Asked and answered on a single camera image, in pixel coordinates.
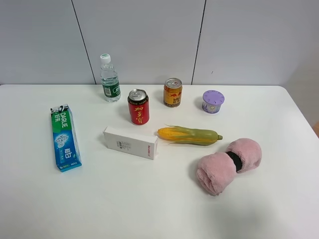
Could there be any clear plastic water bottle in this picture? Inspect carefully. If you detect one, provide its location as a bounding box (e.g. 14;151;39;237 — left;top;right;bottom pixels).
100;54;121;102

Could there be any toy corn cob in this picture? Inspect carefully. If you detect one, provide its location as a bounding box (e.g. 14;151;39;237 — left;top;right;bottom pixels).
157;125;223;146

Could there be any red herbal tea can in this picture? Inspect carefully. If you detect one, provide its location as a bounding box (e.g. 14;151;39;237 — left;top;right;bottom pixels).
128;89;150;125

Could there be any white rectangular carton box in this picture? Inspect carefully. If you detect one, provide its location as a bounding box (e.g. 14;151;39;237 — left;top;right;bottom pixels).
103;126;158;160

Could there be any gold energy drink can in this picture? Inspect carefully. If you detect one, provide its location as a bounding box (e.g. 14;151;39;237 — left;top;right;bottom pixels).
163;78;182;108

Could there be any purple lidded round container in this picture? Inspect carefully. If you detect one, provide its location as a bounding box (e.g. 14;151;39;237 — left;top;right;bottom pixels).
202;90;225;114

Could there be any rolled pink fluffy towel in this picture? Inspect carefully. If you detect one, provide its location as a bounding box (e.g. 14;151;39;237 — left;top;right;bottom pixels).
196;138;262;196

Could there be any green blue toothpaste box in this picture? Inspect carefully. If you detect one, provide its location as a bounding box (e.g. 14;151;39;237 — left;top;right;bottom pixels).
50;104;82;172

